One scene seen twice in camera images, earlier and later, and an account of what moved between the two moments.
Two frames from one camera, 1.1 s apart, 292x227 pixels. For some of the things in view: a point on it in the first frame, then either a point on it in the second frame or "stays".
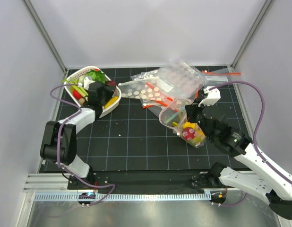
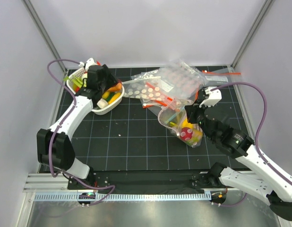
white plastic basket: [77, 83] stays
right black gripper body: [195, 116] stays
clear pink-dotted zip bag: [175, 117] stays
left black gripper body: [107, 93] -> [108, 81]
